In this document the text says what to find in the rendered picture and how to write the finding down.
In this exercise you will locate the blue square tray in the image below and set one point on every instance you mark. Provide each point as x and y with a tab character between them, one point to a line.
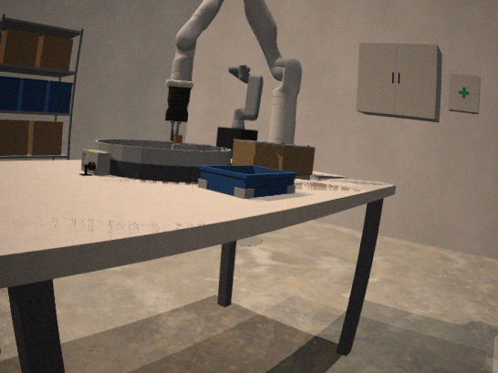
246	181

